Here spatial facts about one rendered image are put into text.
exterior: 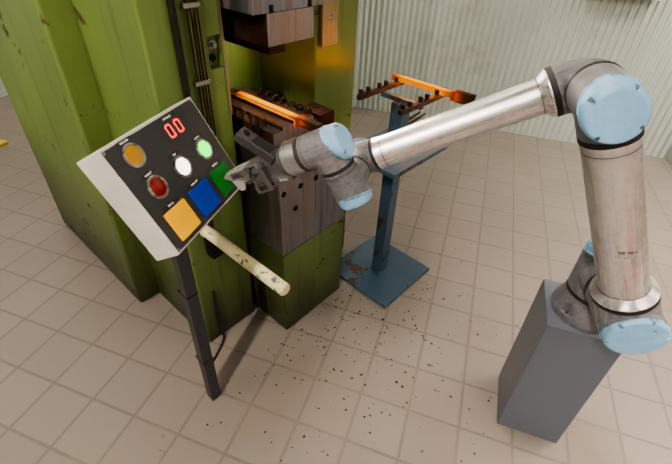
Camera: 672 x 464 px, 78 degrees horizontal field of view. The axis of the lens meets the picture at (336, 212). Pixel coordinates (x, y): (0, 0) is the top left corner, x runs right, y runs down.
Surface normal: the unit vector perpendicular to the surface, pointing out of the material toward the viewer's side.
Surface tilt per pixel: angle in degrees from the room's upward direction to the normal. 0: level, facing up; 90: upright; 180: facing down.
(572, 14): 90
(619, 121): 83
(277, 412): 0
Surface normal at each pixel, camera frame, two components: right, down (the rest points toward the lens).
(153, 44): 0.75, 0.41
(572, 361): -0.33, 0.54
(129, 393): 0.04, -0.81
